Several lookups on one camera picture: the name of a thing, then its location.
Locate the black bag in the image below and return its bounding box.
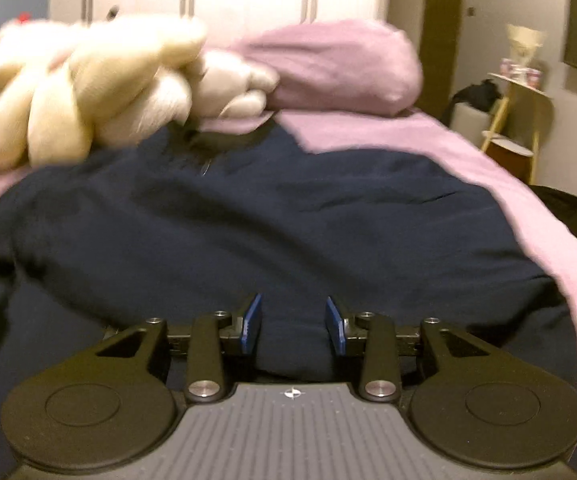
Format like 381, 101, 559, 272
441, 80, 502, 126

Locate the bed with pink sheet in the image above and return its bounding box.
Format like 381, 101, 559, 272
0, 107, 577, 411

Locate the dark wooden door frame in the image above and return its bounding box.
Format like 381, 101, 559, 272
421, 0, 464, 116

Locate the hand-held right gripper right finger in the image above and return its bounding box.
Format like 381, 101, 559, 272
325, 296, 489, 403

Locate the wooden shelf stand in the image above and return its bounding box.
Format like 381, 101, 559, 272
479, 67, 554, 186

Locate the yellow flower plush cushion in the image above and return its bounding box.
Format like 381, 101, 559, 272
188, 50, 282, 121

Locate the navy blue garment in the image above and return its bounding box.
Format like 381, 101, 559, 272
0, 122, 577, 461

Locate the pink pillow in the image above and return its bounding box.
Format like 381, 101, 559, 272
228, 19, 424, 116

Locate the white box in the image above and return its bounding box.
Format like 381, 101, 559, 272
453, 102, 502, 148

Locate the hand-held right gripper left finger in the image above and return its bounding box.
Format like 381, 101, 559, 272
96, 294, 262, 405

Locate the cream paper-wrapped bouquet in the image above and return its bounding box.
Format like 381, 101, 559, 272
506, 23, 547, 73

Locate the cream flower plush cushion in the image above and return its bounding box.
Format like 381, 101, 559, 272
0, 14, 209, 171

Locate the dark floor bag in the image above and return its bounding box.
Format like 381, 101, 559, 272
533, 185, 577, 243

